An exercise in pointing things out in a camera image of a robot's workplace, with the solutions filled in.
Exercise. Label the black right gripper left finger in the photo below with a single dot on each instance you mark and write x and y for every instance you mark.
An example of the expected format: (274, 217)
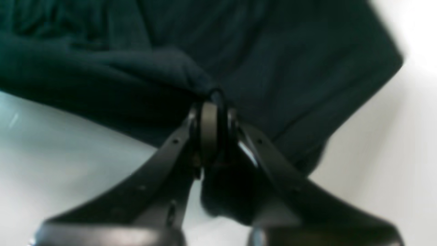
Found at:
(148, 207)

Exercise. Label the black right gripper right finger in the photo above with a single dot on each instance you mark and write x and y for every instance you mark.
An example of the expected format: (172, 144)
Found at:
(285, 208)

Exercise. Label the black T-shirt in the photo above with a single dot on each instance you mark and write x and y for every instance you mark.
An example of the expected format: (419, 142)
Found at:
(294, 69)

